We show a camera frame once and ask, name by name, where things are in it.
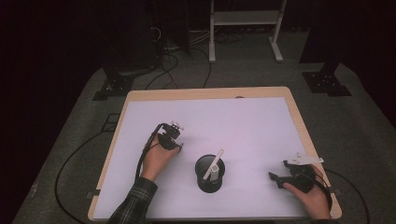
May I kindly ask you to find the white metal table frame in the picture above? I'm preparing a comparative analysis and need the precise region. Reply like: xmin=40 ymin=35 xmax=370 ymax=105
xmin=208 ymin=0 xmax=288 ymax=63

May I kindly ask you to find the long black cable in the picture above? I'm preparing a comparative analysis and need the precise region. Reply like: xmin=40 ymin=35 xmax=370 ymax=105
xmin=323 ymin=168 xmax=372 ymax=224
xmin=54 ymin=131 xmax=108 ymax=224

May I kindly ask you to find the thin white pen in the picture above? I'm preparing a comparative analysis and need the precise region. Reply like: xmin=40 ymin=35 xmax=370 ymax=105
xmin=202 ymin=148 xmax=225 ymax=182

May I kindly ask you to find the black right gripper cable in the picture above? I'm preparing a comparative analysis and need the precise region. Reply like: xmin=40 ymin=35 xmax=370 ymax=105
xmin=311 ymin=171 xmax=333 ymax=213

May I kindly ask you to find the bundle of black cables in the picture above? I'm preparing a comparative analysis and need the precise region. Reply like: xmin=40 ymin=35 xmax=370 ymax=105
xmin=144 ymin=27 xmax=213 ymax=91

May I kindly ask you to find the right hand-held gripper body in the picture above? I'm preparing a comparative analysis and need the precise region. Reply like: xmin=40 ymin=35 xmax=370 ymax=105
xmin=278 ymin=152 xmax=325 ymax=194

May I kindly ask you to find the person's right hand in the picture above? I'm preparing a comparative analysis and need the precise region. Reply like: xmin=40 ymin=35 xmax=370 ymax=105
xmin=282 ymin=164 xmax=332 ymax=220

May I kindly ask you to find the person's left hand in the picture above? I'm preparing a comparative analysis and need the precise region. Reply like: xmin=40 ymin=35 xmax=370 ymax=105
xmin=139 ymin=134 xmax=181 ymax=182

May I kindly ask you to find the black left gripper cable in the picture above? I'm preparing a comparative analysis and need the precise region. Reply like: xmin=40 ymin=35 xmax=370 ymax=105
xmin=134 ymin=122 xmax=166 ymax=180

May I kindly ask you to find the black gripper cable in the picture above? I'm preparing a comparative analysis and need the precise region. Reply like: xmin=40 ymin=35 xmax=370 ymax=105
xmin=134 ymin=122 xmax=166 ymax=180
xmin=311 ymin=171 xmax=333 ymax=213

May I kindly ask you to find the white paper table sheet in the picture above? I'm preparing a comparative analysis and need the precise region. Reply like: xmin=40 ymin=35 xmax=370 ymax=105
xmin=92 ymin=96 xmax=334 ymax=220

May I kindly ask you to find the black stand base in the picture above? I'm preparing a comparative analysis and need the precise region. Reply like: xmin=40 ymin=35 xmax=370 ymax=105
xmin=92 ymin=72 xmax=135 ymax=102
xmin=302 ymin=70 xmax=353 ymax=97

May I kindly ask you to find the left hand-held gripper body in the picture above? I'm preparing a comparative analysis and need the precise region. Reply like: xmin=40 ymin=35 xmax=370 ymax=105
xmin=157 ymin=120 xmax=185 ymax=151

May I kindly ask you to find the black mesh pen holder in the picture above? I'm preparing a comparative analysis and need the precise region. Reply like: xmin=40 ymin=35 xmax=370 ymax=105
xmin=194 ymin=154 xmax=226 ymax=194

